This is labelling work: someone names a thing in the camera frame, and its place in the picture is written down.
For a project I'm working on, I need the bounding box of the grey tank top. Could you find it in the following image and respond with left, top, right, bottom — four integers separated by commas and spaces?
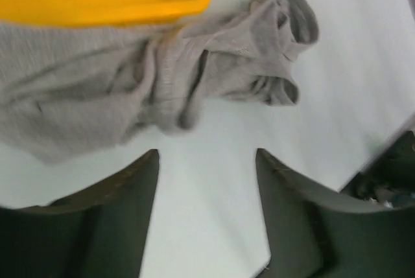
1, 0, 319, 163

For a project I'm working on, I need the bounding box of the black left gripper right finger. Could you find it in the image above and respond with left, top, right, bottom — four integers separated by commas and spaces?
255, 148, 414, 277

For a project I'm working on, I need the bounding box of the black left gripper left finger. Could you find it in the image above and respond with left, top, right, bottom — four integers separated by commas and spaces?
1, 149, 160, 277

